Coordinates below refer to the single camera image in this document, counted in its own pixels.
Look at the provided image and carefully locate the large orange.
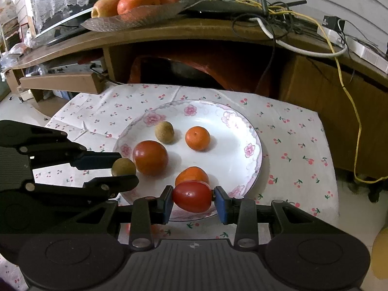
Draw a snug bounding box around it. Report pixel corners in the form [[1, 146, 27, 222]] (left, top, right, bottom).
[[117, 0, 161, 18]]

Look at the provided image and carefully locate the yellow bin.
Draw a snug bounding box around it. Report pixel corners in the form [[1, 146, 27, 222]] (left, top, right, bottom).
[[371, 227, 388, 280]]

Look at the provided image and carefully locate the cherry print tablecloth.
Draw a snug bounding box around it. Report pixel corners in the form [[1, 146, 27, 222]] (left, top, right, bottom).
[[0, 83, 340, 291]]

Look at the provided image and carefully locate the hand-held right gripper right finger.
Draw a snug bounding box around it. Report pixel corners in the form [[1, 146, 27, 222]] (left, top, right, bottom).
[[214, 187, 316, 249]]

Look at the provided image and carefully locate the white floral plate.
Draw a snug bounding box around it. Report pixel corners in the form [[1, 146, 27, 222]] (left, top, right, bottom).
[[113, 99, 264, 222]]

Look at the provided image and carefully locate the orange tangerine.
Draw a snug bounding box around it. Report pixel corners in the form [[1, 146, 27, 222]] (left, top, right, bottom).
[[175, 166, 210, 187], [185, 126, 211, 152]]

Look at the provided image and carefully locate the yellow cable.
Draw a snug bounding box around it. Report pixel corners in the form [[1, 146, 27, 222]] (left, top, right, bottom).
[[206, 0, 388, 184]]

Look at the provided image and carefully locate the silver media player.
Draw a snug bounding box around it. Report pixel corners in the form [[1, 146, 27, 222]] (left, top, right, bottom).
[[45, 62, 106, 76]]

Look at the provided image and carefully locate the white power strip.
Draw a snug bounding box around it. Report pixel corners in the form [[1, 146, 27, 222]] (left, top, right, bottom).
[[317, 24, 388, 74]]

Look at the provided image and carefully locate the black router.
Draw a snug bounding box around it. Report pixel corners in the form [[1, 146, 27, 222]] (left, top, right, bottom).
[[185, 0, 307, 16]]

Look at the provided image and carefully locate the small brown kiwi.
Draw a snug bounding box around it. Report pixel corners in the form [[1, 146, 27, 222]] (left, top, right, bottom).
[[154, 121, 175, 145], [111, 158, 137, 177]]

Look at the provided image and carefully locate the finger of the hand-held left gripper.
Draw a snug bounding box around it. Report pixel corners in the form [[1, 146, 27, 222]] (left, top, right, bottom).
[[0, 121, 122, 170], [26, 175, 140, 207]]

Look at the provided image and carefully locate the black power adapter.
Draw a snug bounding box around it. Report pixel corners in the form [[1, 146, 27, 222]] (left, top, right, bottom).
[[323, 15, 346, 30]]

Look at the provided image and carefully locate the wooden television cabinet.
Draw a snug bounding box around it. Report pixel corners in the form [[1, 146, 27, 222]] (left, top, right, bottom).
[[6, 16, 388, 184]]

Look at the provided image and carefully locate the white cable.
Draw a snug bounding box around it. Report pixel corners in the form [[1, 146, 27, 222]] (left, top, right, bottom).
[[249, 16, 348, 59]]

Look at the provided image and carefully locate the small red tomato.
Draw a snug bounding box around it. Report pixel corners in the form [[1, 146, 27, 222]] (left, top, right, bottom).
[[172, 180, 213, 213]]

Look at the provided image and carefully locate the glass fruit dish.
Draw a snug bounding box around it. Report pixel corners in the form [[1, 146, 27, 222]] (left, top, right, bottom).
[[80, 0, 189, 32]]

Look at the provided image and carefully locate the black television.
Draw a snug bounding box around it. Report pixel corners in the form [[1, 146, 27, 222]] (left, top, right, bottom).
[[30, 6, 95, 48]]

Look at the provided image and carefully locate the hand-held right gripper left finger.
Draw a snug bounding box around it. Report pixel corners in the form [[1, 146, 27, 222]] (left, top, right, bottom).
[[79, 186, 174, 251]]

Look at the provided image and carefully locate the yellow red apple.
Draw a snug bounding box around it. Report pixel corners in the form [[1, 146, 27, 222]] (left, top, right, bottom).
[[91, 0, 122, 18]]

